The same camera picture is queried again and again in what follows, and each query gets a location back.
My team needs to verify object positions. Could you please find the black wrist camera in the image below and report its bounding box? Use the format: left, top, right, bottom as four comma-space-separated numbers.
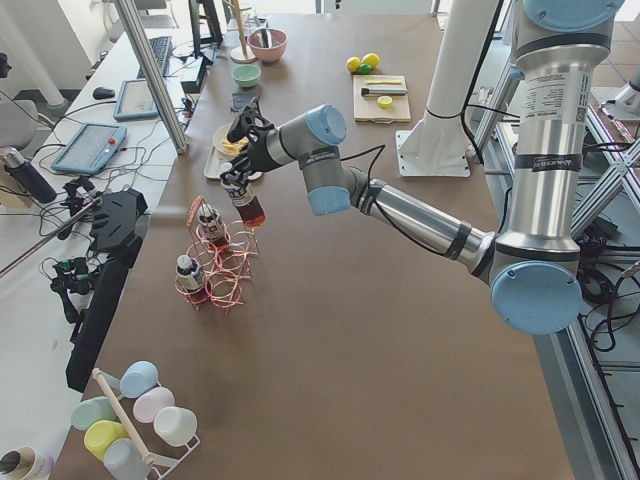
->
226, 97, 262, 143

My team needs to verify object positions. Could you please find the aluminium frame post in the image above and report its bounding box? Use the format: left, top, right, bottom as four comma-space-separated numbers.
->
114, 0, 188, 154

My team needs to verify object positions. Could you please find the wooden cutting board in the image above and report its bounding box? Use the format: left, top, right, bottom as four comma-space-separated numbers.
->
352, 74, 411, 123

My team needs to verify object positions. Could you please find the mint green bowl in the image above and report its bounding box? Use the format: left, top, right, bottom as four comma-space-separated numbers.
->
232, 64, 262, 88

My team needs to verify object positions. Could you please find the black power box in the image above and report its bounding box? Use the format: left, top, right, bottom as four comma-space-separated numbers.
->
179, 57, 209, 94

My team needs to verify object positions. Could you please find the light blue cup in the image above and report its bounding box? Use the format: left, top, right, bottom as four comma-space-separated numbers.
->
120, 360, 159, 398

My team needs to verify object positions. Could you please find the black keyboard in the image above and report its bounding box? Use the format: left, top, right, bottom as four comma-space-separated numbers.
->
148, 36, 172, 77

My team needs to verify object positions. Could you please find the half lemon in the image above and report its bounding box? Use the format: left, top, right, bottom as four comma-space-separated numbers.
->
376, 95, 393, 109

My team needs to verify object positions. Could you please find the tea bottle white cap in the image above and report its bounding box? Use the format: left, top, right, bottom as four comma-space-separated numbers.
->
221, 181, 266, 228

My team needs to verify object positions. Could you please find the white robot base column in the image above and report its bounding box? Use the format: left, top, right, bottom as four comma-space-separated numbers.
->
396, 0, 502, 177

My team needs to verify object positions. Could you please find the green lime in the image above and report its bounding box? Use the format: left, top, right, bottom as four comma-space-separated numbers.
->
356, 63, 373, 75

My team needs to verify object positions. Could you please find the tea bottle in rack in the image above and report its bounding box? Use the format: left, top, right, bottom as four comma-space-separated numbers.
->
198, 205, 227, 248
176, 254, 206, 303

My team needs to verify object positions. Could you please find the white round plate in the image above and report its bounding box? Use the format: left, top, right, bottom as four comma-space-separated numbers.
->
213, 122, 258, 159

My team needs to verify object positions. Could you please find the cream serving tray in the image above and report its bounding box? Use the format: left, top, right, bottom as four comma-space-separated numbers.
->
204, 146, 236, 180

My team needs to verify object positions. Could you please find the wooden rack handle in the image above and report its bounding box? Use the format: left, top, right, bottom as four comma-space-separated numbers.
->
92, 368, 154, 465

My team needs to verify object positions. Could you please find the steel muddler black tip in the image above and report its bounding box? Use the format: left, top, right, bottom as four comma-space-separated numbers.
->
360, 86, 407, 97

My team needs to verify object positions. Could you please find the green cup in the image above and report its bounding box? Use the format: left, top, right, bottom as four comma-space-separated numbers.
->
71, 396, 117, 431

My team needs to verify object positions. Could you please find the braided ring pastry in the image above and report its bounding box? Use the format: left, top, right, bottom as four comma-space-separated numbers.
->
221, 137, 249, 155

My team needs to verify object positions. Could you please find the yellow cup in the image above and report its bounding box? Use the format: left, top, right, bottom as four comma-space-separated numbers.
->
83, 420, 129, 461

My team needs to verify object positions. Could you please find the white wire cup rack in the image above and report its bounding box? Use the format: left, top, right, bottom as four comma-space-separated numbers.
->
92, 369, 201, 480

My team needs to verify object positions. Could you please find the pink bowl with ice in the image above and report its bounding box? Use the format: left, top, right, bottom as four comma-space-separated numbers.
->
247, 28, 288, 63

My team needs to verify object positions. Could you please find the black water bottle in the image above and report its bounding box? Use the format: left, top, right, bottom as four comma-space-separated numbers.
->
1, 147, 57, 203

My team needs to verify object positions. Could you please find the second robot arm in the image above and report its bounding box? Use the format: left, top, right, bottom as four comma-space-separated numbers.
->
604, 71, 640, 114

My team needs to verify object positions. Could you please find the grey cup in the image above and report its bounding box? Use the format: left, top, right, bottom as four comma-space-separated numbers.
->
103, 438, 151, 480

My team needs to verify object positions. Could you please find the blue teach pendant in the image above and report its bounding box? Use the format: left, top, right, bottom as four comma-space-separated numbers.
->
51, 123, 127, 175
113, 79, 159, 121

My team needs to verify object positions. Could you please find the grey folded cloth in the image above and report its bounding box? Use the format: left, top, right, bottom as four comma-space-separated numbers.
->
230, 90, 260, 112

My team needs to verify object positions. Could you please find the paper cup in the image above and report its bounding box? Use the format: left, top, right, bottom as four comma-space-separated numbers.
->
1, 446, 53, 480

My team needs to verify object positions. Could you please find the yellow lemon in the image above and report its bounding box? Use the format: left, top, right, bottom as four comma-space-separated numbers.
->
362, 52, 380, 69
346, 56, 362, 73

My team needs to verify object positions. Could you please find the white cup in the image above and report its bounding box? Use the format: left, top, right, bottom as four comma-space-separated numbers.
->
153, 406, 197, 447

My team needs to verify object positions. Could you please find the copper wire bottle rack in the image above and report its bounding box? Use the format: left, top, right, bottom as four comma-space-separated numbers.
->
175, 196, 259, 313

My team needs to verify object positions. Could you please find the pink cup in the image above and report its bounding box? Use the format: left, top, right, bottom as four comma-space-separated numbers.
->
133, 386, 175, 423

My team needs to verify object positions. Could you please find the metal ice scoop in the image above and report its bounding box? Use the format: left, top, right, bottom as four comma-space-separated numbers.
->
252, 28, 282, 49

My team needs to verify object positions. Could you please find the yellow plastic knife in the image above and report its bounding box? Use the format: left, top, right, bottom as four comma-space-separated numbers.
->
365, 76, 403, 85

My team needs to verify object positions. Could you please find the black computer mouse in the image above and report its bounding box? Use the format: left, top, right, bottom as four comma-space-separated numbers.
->
93, 87, 115, 100

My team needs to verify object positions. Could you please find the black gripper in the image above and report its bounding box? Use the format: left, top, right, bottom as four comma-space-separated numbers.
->
219, 127, 273, 186

